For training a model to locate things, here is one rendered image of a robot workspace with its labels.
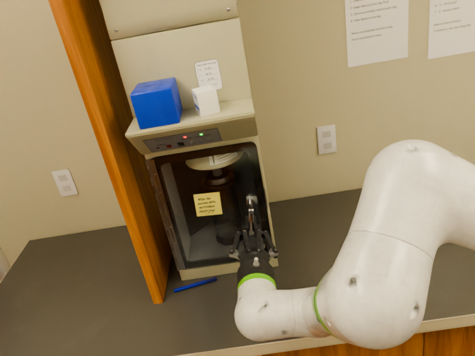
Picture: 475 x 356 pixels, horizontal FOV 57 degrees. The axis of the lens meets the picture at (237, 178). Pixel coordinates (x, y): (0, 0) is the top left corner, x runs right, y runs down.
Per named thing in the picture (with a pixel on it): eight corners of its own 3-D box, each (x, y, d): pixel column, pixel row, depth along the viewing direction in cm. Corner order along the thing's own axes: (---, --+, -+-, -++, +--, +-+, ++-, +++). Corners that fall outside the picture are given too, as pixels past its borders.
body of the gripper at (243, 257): (272, 259, 106) (269, 237, 115) (238, 260, 106) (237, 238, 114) (271, 283, 110) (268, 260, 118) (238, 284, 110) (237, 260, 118)
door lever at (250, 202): (254, 225, 131) (246, 226, 131) (254, 198, 127) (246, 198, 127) (255, 236, 126) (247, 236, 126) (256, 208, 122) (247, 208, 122)
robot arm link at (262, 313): (233, 316, 88) (235, 354, 93) (295, 313, 88) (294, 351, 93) (232, 271, 100) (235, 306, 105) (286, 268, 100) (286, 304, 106)
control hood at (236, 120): (142, 151, 120) (132, 117, 115) (258, 132, 118) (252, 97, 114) (134, 170, 110) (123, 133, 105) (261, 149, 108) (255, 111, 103)
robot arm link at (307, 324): (308, 268, 68) (316, 344, 65) (381, 265, 68) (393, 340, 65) (287, 289, 102) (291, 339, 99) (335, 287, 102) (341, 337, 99)
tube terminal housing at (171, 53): (186, 236, 164) (129, 25, 128) (271, 222, 162) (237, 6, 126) (181, 280, 142) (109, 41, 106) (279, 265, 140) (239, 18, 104)
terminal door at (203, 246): (180, 269, 139) (147, 157, 121) (274, 255, 137) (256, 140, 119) (179, 270, 138) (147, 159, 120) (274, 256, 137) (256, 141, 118)
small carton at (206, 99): (196, 111, 111) (191, 89, 108) (215, 107, 112) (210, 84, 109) (201, 117, 106) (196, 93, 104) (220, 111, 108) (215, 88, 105)
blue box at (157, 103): (145, 116, 115) (136, 82, 110) (183, 109, 114) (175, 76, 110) (139, 130, 106) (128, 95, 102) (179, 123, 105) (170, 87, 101)
